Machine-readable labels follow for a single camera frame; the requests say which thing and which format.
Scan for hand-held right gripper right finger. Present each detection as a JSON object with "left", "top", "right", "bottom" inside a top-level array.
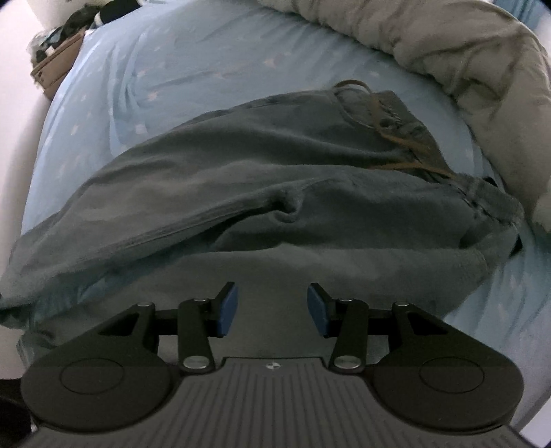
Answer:
[{"left": 306, "top": 283, "right": 448, "bottom": 372}]

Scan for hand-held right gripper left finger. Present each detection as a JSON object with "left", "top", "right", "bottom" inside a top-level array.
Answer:
[{"left": 97, "top": 282, "right": 239, "bottom": 372}]

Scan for dark green pants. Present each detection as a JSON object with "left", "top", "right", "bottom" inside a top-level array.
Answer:
[{"left": 0, "top": 80, "right": 525, "bottom": 345}]

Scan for dark clothes pile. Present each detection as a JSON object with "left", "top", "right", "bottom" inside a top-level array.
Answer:
[{"left": 32, "top": 0, "right": 141, "bottom": 61}]

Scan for light blue patterned bed sheet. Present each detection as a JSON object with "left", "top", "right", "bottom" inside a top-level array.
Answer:
[{"left": 16, "top": 3, "right": 551, "bottom": 434}]

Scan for grey beige duvet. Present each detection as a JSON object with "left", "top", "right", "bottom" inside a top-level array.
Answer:
[{"left": 257, "top": 0, "right": 551, "bottom": 235}]

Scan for brown cardboard box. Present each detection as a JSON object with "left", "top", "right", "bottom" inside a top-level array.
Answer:
[{"left": 30, "top": 30, "right": 89, "bottom": 101}]

